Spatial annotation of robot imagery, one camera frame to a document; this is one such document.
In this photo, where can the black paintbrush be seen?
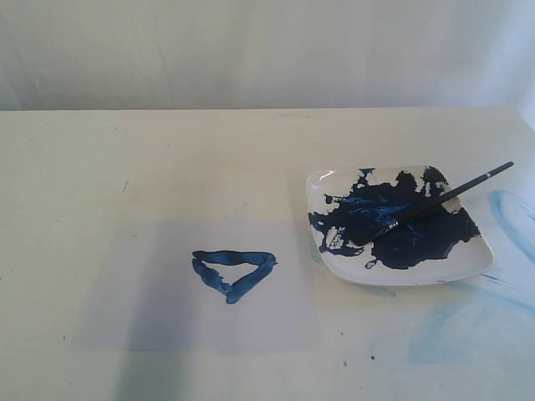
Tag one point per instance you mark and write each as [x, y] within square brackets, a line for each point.
[370, 232]

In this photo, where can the white sheet of paper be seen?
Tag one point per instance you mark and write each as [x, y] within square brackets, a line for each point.
[229, 286]

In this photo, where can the white square paint plate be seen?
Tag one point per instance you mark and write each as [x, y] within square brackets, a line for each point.
[444, 246]

